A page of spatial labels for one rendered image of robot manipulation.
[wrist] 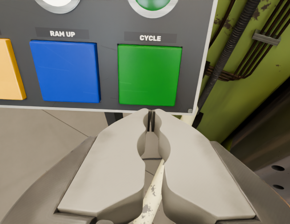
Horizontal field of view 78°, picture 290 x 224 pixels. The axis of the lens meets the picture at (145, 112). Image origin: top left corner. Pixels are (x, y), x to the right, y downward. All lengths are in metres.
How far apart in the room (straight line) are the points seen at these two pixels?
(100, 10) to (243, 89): 0.48
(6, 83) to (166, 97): 0.20
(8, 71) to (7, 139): 1.30
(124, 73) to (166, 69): 0.05
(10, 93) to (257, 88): 0.57
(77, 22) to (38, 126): 1.31
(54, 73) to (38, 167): 1.15
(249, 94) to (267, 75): 0.08
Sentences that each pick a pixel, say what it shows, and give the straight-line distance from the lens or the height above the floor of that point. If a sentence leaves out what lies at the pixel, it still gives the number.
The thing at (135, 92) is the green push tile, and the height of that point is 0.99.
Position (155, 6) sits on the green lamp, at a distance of 0.22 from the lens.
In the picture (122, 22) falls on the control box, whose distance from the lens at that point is 0.22.
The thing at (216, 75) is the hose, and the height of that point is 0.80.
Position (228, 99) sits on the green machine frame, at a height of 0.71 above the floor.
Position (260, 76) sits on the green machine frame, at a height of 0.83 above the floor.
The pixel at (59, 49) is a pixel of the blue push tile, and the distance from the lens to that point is 0.24.
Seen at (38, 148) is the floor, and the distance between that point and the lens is 1.42.
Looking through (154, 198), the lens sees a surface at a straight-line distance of 0.54.
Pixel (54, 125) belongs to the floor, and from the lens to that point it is 1.46.
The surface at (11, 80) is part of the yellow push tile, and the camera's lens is 0.28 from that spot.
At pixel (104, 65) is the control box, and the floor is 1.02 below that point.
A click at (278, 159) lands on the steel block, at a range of 0.50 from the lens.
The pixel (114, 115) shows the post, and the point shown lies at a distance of 0.52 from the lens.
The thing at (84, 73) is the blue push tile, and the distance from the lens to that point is 0.24.
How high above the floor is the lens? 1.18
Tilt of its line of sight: 58 degrees down
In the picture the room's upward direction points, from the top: 4 degrees clockwise
